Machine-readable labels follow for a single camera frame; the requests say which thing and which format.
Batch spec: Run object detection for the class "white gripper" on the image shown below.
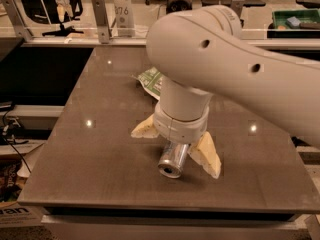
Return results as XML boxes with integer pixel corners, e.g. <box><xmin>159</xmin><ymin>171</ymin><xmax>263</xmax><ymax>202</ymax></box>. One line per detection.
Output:
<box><xmin>131</xmin><ymin>104</ymin><xmax>221</xmax><ymax>179</ymax></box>

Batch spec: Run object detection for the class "silver blue redbull can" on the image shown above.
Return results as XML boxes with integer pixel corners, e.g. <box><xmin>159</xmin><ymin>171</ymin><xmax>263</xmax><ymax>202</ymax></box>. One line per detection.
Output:
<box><xmin>158</xmin><ymin>141</ymin><xmax>189</xmax><ymax>179</ymax></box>

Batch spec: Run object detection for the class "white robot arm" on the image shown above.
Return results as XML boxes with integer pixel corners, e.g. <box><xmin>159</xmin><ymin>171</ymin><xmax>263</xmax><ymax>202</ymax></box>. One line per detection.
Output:
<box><xmin>131</xmin><ymin>5</ymin><xmax>320</xmax><ymax>178</ymax></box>

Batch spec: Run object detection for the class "green chip bag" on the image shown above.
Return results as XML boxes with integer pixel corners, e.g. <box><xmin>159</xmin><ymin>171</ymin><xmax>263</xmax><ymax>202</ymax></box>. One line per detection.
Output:
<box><xmin>135</xmin><ymin>67</ymin><xmax>163</xmax><ymax>100</ymax></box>

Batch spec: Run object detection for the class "white numbered pillar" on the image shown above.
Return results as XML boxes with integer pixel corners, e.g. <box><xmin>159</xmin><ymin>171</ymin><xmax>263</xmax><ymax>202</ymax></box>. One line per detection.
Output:
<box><xmin>113</xmin><ymin>0</ymin><xmax>135</xmax><ymax>37</ymax></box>

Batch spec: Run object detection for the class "green plastic bin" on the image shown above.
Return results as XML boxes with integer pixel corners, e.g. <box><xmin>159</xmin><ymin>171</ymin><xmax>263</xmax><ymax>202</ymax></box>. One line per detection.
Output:
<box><xmin>267</xmin><ymin>9</ymin><xmax>320</xmax><ymax>38</ymax></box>

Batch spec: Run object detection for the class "colourful snack bag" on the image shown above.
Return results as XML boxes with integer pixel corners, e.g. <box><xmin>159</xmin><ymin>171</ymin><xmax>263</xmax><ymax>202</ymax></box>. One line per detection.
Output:
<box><xmin>0</xmin><ymin>162</ymin><xmax>22</xmax><ymax>202</ymax></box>

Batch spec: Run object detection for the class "cardboard box with print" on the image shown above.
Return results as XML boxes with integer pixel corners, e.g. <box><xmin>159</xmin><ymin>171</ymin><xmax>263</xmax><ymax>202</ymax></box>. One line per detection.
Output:
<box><xmin>0</xmin><ymin>202</ymin><xmax>42</xmax><ymax>228</ymax></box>

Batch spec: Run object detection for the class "black camera device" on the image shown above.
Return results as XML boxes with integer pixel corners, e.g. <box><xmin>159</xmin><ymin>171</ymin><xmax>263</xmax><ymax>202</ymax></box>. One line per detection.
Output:
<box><xmin>166</xmin><ymin>0</ymin><xmax>192</xmax><ymax>14</ymax></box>

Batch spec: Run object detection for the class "right metal bracket post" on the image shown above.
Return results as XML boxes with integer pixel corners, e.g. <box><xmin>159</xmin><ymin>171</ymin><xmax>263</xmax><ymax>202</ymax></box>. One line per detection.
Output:
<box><xmin>230</xmin><ymin>0</ymin><xmax>245</xmax><ymax>17</ymax></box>

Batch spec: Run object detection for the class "metal bracket post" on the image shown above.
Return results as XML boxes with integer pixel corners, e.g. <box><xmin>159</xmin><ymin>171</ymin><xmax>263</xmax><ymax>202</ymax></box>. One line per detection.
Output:
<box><xmin>230</xmin><ymin>0</ymin><xmax>245</xmax><ymax>17</ymax></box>
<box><xmin>92</xmin><ymin>0</ymin><xmax>111</xmax><ymax>44</ymax></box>
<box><xmin>0</xmin><ymin>0</ymin><xmax>33</xmax><ymax>42</ymax></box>

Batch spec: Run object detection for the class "middle metal bracket post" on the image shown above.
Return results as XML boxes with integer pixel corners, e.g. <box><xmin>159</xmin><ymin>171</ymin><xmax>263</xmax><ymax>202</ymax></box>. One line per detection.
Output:
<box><xmin>92</xmin><ymin>0</ymin><xmax>111</xmax><ymax>44</ymax></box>

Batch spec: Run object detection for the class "black cable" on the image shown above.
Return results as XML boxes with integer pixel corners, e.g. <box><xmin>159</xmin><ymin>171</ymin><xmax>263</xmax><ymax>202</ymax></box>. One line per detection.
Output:
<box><xmin>1</xmin><ymin>108</ymin><xmax>33</xmax><ymax>175</ymax></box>

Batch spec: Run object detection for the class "left metal bracket post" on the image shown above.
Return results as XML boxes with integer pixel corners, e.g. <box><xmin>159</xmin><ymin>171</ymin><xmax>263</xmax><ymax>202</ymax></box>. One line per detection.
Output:
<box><xmin>0</xmin><ymin>0</ymin><xmax>33</xmax><ymax>42</ymax></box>

